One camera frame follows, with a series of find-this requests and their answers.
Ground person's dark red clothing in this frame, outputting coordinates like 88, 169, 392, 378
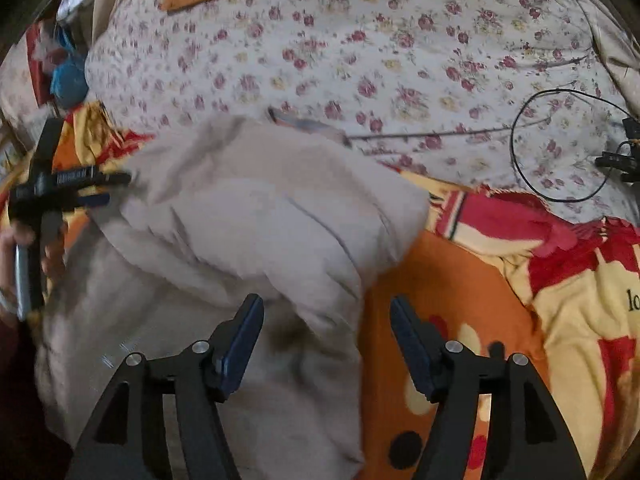
0, 310, 73, 480

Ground black clip device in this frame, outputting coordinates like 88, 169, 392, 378
595, 117, 640, 183

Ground red board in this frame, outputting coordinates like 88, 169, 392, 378
25, 22, 57, 108

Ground person's left hand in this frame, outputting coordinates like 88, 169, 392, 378
0, 219, 69, 311

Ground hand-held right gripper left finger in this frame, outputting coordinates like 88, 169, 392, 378
65, 293, 265, 480

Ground white floral quilt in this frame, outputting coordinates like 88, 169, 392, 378
85, 0, 632, 223

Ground blue plastic bag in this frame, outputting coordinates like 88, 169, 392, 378
50, 27, 90, 111

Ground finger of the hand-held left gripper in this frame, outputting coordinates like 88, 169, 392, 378
54, 166, 132, 188
55, 192, 111, 211

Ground black cable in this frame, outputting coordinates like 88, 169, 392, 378
510, 89, 633, 203

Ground beige cloth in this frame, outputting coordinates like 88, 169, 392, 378
560, 0, 640, 106

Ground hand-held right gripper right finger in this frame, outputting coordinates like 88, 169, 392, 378
389, 295, 587, 480

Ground orange red patterned blanket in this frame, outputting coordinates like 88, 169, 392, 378
0, 100, 640, 480

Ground beige jacket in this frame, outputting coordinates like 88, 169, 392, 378
35, 115, 431, 480

